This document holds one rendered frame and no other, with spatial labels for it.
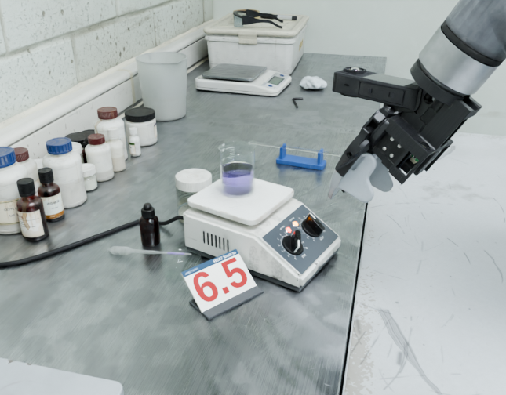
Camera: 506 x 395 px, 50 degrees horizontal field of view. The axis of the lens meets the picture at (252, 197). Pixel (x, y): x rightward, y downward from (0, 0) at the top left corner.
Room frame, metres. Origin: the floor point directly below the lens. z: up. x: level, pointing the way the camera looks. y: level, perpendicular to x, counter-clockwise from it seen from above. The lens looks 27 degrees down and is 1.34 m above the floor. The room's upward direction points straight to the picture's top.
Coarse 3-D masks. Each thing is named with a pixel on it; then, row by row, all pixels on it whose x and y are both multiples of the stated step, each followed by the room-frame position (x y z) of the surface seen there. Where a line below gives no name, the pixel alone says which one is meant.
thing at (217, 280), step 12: (216, 264) 0.61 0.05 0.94; (228, 264) 0.61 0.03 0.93; (240, 264) 0.62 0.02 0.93; (192, 276) 0.58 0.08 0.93; (204, 276) 0.59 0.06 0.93; (216, 276) 0.59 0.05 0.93; (228, 276) 0.60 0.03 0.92; (240, 276) 0.60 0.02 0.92; (192, 288) 0.57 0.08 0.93; (204, 288) 0.57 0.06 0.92; (216, 288) 0.58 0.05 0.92; (228, 288) 0.58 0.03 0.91; (204, 300) 0.56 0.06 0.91
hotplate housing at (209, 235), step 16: (192, 208) 0.70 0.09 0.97; (288, 208) 0.70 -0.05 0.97; (192, 224) 0.68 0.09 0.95; (208, 224) 0.67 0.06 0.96; (224, 224) 0.66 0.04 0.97; (240, 224) 0.65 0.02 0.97; (272, 224) 0.66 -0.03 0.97; (192, 240) 0.68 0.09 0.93; (208, 240) 0.67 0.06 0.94; (224, 240) 0.65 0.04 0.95; (240, 240) 0.64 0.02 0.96; (256, 240) 0.62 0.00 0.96; (336, 240) 0.68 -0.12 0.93; (208, 256) 0.67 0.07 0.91; (256, 256) 0.62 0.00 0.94; (272, 256) 0.61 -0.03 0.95; (320, 256) 0.64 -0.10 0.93; (256, 272) 0.63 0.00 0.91; (272, 272) 0.61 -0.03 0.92; (288, 272) 0.59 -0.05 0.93; (304, 272) 0.60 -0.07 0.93
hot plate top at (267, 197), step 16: (208, 192) 0.72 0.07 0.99; (256, 192) 0.72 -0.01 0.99; (272, 192) 0.72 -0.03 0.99; (288, 192) 0.72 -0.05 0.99; (208, 208) 0.67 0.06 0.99; (224, 208) 0.67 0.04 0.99; (240, 208) 0.67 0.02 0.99; (256, 208) 0.67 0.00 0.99; (272, 208) 0.67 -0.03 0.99; (256, 224) 0.64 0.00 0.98
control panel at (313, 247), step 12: (288, 216) 0.68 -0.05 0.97; (300, 216) 0.70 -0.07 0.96; (276, 228) 0.65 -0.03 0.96; (300, 228) 0.67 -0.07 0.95; (264, 240) 0.62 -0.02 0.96; (276, 240) 0.63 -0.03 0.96; (312, 240) 0.66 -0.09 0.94; (324, 240) 0.67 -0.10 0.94; (288, 252) 0.62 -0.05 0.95; (312, 252) 0.64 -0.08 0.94; (300, 264) 0.61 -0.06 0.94
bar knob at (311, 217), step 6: (312, 216) 0.68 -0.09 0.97; (306, 222) 0.68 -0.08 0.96; (312, 222) 0.68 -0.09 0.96; (318, 222) 0.67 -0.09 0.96; (306, 228) 0.67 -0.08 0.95; (312, 228) 0.67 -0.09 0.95; (318, 228) 0.67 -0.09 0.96; (324, 228) 0.67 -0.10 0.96; (312, 234) 0.67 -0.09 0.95; (318, 234) 0.67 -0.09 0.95
